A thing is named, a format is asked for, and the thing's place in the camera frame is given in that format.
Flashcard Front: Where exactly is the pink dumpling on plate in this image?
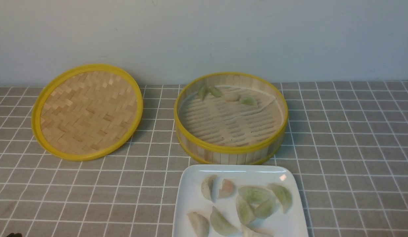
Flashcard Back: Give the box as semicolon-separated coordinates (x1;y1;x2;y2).
217;179;235;199

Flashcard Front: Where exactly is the green dumpling plate centre top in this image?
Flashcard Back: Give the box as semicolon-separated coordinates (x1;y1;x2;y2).
238;186;271;205

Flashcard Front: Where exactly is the green dumpling plate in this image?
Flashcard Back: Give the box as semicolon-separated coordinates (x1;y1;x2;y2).
254;198;276;219
236;195;257;225
267;184;292;214
238;186;271;205
210;206;239;236

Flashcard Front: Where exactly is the white square plate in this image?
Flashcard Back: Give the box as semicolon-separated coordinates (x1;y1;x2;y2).
172;165;309;237

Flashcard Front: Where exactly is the white dumpling plate bottom left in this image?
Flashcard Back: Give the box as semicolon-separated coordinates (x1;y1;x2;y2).
187;212;210;237

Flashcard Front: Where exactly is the green dumpling plate bottom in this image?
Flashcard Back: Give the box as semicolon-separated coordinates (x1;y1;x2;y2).
210;206;239;236

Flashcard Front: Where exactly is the green dumpling plate centre right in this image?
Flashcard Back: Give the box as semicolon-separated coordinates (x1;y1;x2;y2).
254;198;276;219

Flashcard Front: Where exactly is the white dumpling plate bottom edge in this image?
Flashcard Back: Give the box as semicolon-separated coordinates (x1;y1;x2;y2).
241;224;272;237

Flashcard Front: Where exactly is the yellow rimmed bamboo steamer basket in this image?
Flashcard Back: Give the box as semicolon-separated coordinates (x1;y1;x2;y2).
174;72;289;165

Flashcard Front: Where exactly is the white dumpling in steamer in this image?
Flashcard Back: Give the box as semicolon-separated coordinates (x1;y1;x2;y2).
223;92;240;102

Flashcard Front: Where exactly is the yellow rimmed woven bamboo lid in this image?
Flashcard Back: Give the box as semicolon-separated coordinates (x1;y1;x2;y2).
31;64;144;162

